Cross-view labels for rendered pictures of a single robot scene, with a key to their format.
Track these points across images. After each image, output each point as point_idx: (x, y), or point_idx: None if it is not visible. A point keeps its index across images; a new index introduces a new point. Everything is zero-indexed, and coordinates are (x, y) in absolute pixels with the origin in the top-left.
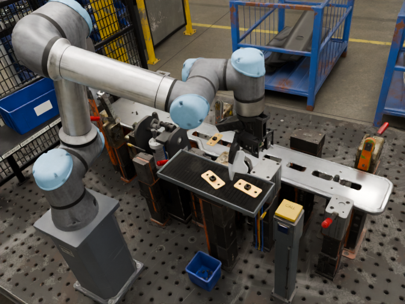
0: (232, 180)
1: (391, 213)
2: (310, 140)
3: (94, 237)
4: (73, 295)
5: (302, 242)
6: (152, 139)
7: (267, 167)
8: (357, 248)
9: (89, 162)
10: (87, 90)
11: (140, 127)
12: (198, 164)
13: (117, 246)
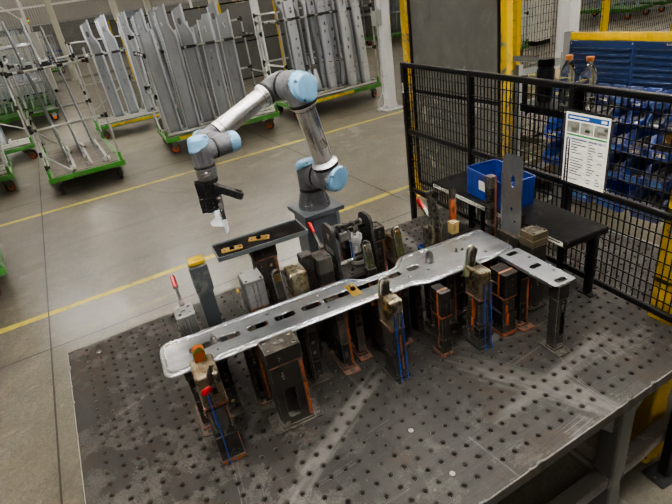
0: (246, 245)
1: (192, 473)
2: (267, 339)
3: (297, 218)
4: None
5: (244, 382)
6: (358, 233)
7: (249, 276)
8: (198, 414)
9: (313, 181)
10: (452, 188)
11: (360, 215)
12: (281, 235)
13: (307, 246)
